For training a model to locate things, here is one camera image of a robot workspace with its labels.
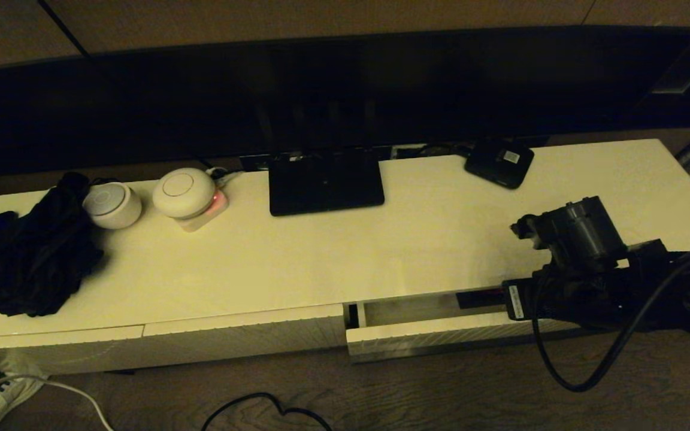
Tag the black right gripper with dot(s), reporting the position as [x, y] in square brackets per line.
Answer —
[521, 299]

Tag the black compartment organizer box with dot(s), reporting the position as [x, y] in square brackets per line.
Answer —
[480, 297]

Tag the white pull-out drawer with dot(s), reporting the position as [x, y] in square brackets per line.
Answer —
[417, 338]

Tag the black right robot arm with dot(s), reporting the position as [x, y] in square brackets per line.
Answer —
[620, 275]

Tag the white TV cabinet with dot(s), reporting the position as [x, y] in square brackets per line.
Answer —
[321, 251]

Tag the white beadboard cabinet door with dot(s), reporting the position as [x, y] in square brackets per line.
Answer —
[51, 353]

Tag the black set-top box white label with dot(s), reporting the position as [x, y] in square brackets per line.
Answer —
[498, 170]

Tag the black router with antennas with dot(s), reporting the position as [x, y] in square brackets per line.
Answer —
[327, 191]

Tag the white base pink light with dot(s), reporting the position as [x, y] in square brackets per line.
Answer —
[210, 216]

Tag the white dome shaped device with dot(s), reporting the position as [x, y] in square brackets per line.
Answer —
[183, 193]

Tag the small white cylinder speaker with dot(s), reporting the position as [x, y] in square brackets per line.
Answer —
[111, 206]

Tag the black flat screen television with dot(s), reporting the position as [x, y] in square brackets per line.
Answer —
[141, 108]

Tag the black crumpled cloth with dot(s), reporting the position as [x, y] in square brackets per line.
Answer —
[39, 257]

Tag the white sneaker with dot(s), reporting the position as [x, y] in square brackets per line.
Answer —
[6, 398]

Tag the dark wall frame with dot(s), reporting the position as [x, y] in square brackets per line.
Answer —
[680, 72]

